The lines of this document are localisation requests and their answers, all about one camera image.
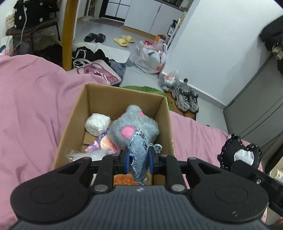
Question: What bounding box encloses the grey cloth on floor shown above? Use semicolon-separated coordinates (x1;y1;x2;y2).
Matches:
109;59;135;79

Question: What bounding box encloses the grey sneaker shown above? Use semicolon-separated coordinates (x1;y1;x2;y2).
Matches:
185;88;199;113
171;85;190;113

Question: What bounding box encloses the green leaf cartoon rug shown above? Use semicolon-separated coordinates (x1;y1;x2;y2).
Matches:
123;86;174;111

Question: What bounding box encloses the blue denim fabric toy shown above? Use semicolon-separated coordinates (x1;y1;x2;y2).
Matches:
128;129;163;185

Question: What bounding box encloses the hamburger plush toy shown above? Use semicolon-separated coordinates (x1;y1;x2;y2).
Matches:
114;173;138;185

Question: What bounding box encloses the white charging cable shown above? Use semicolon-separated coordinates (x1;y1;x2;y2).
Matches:
12;0;28;51

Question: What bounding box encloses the large white plastic bag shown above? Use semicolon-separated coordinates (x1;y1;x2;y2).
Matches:
135;40;167;74

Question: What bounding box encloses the white kitchen cabinet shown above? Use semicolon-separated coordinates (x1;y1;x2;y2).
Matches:
124;0;184;35

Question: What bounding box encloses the grey plush mouse toy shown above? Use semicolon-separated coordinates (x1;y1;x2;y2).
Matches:
107;105;160;150

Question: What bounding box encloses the black slipper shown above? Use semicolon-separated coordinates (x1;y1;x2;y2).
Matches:
84;33;97;42
95;33;106;43

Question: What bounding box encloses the right yellow slipper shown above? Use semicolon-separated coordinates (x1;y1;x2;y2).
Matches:
121;35;135;43

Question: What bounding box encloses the pink bed blanket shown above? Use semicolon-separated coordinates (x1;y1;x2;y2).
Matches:
0;55;229;229

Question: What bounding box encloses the dark wooden chair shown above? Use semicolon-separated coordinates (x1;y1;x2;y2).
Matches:
6;18;61;53

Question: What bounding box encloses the small clear plastic bag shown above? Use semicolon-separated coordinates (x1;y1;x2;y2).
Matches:
157;71;179;92

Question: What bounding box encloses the black lace heart pouch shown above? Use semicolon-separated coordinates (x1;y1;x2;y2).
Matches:
217;134;261;171

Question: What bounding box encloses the cardboard box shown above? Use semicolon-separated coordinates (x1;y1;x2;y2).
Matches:
53;83;178;187

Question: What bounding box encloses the grey sneaker right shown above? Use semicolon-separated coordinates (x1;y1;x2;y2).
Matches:
185;88;199;113

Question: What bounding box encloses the pink bear tote bag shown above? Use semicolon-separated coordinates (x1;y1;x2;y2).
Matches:
68;59;122;86

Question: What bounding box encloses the black clothes pile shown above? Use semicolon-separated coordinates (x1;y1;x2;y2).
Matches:
72;47;111;68

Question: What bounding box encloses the black spray bottle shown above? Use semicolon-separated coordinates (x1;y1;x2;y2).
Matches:
167;20;178;37

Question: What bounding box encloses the right black slipper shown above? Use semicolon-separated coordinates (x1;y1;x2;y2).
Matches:
95;33;106;43

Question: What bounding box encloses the black polka dot bag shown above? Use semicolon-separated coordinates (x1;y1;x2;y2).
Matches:
14;0;59;29

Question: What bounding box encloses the white floor mat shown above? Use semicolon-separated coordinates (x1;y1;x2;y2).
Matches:
72;42;131;64

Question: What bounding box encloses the purple tissue packet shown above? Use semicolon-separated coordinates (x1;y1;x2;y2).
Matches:
85;129;120;154

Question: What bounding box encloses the yellow slipper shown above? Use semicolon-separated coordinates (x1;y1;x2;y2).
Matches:
121;35;135;43
114;38;128;47

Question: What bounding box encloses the left yellow slipper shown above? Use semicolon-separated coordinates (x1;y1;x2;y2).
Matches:
114;38;128;47

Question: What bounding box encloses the left black slipper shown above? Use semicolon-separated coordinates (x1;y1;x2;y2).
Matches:
84;33;97;42

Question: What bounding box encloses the grey wardrobe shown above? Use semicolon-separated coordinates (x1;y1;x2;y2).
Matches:
224;55;282;148

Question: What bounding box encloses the grey sneaker left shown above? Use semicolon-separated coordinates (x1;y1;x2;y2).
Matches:
171;85;190;113

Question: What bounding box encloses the white rolled sock ball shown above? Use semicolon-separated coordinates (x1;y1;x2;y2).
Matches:
84;113;111;137

